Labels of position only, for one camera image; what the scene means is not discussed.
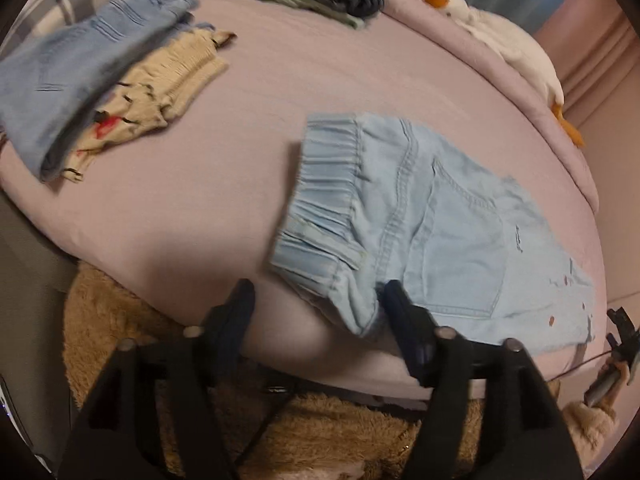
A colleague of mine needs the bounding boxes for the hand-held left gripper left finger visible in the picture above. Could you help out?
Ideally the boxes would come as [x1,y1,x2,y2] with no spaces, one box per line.
[57,279,257,480]

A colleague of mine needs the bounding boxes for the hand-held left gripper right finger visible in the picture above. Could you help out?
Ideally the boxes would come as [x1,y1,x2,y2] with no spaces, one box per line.
[382,280,586,480]

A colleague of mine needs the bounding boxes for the light blue denim pants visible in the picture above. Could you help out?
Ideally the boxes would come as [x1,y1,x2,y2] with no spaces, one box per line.
[270,112,598,356]

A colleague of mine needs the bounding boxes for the brown fluffy rug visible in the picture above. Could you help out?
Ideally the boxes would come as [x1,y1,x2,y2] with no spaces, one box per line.
[62,260,561,480]

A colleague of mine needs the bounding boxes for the pink bed sheet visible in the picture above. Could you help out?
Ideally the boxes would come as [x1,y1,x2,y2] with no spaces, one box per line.
[0,0,608,401]

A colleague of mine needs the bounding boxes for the grey furniture panel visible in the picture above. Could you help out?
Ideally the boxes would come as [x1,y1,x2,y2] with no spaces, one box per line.
[0,190,78,471]

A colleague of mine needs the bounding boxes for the pink duvet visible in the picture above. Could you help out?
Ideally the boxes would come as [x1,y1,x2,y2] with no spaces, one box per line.
[385,0,601,216]

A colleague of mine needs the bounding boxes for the beige knitted garment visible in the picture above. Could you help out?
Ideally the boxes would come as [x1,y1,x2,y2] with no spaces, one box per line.
[60,27,237,183]

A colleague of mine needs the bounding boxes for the white goose plush toy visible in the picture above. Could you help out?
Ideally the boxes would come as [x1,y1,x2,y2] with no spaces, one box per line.
[416,0,586,148]

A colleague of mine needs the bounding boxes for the folded pale green garment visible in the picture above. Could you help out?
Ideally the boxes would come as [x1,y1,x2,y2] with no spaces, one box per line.
[237,0,366,30]

